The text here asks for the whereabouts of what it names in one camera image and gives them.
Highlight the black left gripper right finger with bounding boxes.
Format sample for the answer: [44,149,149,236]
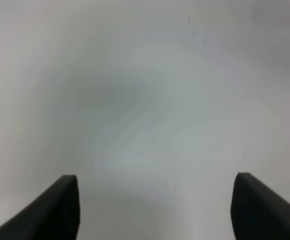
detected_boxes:
[231,172,290,240]

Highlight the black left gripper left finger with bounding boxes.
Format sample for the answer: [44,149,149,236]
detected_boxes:
[0,175,80,240]

